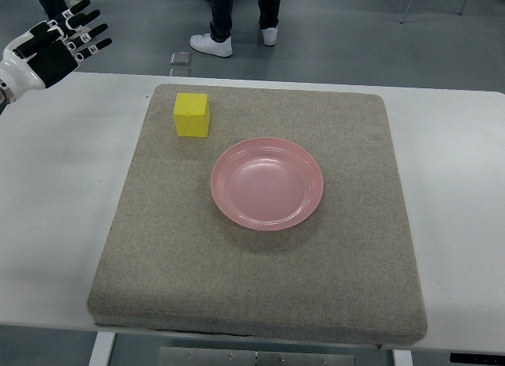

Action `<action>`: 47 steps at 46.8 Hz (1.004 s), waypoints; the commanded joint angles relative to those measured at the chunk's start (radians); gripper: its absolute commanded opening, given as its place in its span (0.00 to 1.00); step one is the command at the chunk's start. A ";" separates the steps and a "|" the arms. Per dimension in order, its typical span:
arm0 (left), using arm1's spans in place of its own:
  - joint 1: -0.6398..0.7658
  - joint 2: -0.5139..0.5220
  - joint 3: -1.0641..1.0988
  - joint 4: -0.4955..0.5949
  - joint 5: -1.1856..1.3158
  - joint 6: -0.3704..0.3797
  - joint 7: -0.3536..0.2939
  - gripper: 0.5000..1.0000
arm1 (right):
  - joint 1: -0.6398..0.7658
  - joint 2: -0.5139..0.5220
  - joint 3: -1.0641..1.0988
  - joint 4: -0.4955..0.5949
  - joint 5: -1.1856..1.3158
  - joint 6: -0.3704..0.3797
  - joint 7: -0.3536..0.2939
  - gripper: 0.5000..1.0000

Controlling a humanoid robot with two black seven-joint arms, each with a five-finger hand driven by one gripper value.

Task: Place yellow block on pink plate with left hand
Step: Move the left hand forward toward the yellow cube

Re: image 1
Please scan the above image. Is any metal chair leg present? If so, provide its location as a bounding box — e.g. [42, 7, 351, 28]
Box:
[399, 0, 415, 24]

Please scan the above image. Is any white sneaker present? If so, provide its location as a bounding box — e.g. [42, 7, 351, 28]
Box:
[190, 33, 233, 58]
[261, 27, 278, 47]

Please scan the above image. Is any white table leg right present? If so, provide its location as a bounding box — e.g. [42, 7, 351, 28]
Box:
[392, 349, 413, 366]

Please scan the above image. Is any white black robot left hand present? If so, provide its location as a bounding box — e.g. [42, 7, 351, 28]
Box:
[1, 0, 112, 105]

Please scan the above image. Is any person in dark trousers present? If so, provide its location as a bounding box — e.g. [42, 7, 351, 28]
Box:
[206, 0, 282, 43]

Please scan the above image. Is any white table leg left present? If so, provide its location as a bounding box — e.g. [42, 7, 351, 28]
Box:
[88, 331, 116, 366]

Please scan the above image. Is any white table leg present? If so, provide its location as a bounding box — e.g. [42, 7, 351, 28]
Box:
[392, 349, 413, 366]
[88, 331, 116, 366]

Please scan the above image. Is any yellow foam block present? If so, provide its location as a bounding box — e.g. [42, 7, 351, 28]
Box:
[173, 93, 210, 138]

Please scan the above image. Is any pink plate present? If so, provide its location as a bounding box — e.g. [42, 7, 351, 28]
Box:
[210, 137, 324, 231]

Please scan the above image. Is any beige square cushion mat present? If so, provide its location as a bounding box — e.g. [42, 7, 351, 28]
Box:
[88, 84, 428, 345]

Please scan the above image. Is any right white sneaker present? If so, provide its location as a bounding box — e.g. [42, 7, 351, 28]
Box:
[261, 27, 278, 47]

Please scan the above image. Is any grey metal base plate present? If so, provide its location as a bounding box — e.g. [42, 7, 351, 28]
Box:
[158, 346, 356, 366]

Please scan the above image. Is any left white sneaker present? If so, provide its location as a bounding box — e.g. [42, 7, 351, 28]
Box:
[190, 33, 233, 58]

